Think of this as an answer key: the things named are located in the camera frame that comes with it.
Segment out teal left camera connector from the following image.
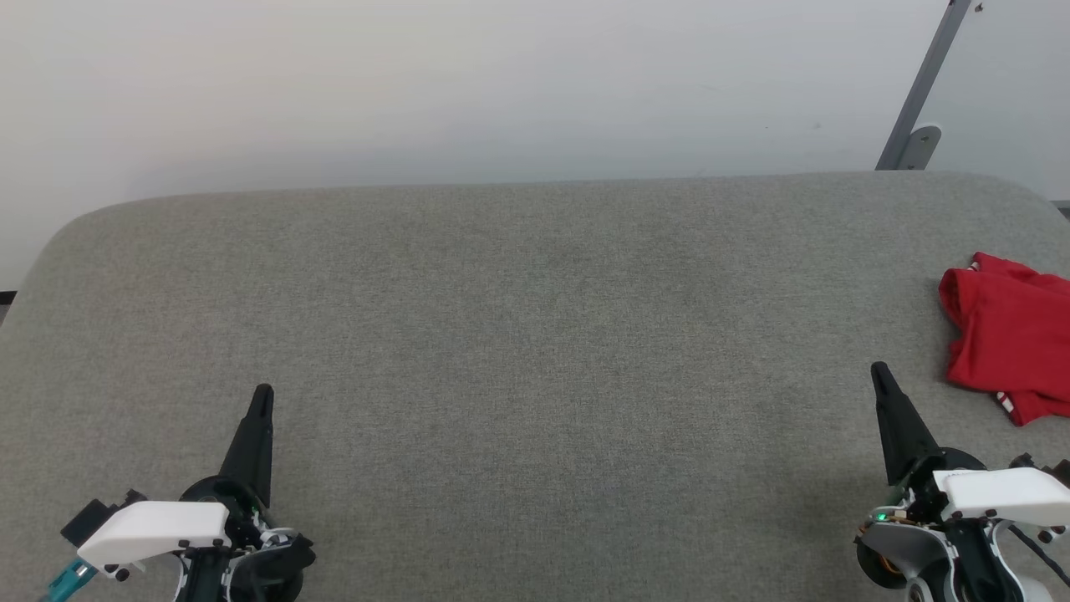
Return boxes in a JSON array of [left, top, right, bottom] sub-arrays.
[[46, 559, 98, 602]]

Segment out thin black right cable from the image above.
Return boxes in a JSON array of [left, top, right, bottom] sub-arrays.
[[1007, 523, 1070, 586]]

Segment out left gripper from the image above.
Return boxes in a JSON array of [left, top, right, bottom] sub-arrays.
[[77, 383, 317, 602]]

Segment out grey metal pole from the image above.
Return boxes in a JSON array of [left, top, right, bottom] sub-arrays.
[[875, 0, 976, 171]]

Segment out red and white garment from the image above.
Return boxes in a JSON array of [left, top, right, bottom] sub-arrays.
[[938, 251, 1070, 427]]

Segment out grey metal bracket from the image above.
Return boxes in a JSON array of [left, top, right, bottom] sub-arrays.
[[901, 125, 943, 171]]

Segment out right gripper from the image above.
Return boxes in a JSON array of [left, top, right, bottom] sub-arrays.
[[854, 361, 1070, 602]]

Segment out grey fabric sofa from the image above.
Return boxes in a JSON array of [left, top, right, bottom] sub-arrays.
[[0, 171, 1070, 602]]

